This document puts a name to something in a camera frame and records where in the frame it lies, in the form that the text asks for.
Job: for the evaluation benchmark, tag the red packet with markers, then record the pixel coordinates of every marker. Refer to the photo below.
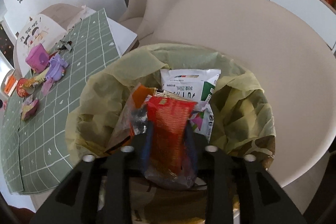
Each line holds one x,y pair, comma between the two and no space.
169,164

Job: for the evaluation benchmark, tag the pink toy box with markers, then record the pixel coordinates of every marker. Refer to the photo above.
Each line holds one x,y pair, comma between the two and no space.
38,58

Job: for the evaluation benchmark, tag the green white milk carton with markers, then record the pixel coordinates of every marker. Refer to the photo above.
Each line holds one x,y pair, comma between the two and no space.
197,85

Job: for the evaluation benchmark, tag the pink long wrapper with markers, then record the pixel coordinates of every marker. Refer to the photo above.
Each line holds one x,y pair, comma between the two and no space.
29,108

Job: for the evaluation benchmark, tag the purple toy pot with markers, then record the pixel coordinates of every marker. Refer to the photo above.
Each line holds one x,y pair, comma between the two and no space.
57,68

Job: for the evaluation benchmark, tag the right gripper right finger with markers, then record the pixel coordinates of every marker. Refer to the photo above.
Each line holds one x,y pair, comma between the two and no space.
261,198

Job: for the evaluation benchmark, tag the far beige chair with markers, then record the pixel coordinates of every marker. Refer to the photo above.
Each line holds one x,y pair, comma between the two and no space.
133,15

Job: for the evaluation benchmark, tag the beige chair with bin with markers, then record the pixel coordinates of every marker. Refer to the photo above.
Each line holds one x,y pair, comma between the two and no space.
291,61

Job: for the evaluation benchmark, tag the orange tissue box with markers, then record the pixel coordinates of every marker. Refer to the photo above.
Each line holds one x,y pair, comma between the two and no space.
10,85

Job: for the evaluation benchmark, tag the green checkered tablecloth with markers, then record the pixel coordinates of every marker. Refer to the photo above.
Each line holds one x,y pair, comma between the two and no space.
34,155

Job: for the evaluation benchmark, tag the black grey wrapper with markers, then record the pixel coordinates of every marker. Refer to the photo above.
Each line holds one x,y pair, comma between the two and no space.
64,46

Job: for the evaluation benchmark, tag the white food cover tent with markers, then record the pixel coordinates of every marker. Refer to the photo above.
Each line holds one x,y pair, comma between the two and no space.
45,28

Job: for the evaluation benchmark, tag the red paper cup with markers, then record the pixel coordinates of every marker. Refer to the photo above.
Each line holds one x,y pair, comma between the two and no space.
23,88

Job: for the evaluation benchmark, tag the gold snack wrapper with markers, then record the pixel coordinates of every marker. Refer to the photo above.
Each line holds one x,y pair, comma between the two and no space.
36,80

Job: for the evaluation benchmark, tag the yellow trash bag bin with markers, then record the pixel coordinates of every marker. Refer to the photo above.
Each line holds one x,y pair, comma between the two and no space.
243,118

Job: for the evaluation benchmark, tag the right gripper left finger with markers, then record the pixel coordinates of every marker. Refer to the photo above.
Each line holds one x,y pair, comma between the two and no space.
97,190

